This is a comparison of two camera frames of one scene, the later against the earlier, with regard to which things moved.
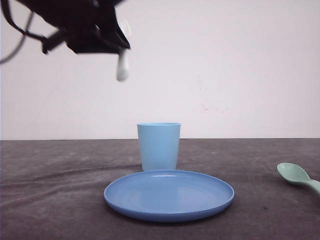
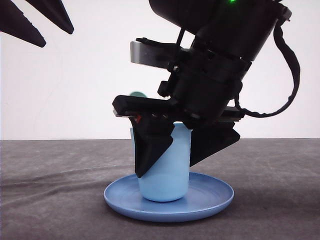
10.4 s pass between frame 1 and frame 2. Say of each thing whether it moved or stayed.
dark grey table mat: stayed
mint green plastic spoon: moved
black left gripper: moved
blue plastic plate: stayed
